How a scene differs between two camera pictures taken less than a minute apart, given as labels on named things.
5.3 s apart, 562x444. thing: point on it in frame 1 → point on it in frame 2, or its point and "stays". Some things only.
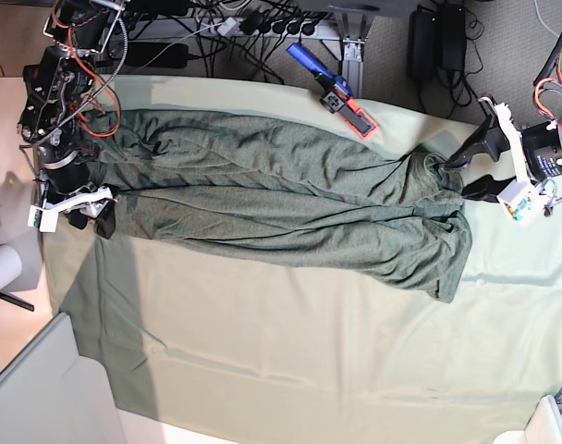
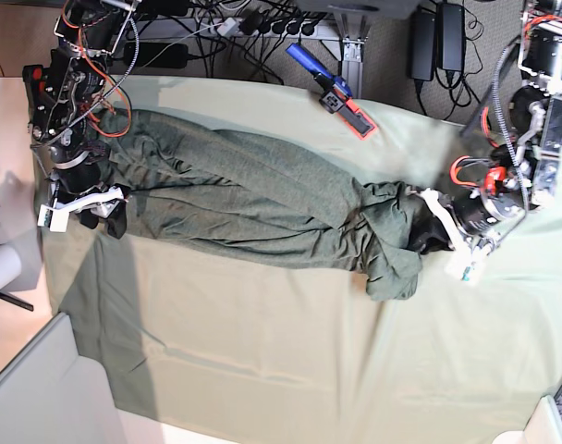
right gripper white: (519, 201) → (467, 267)
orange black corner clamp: (33, 77) stays
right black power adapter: (453, 39) stays
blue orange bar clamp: (338, 94) stays
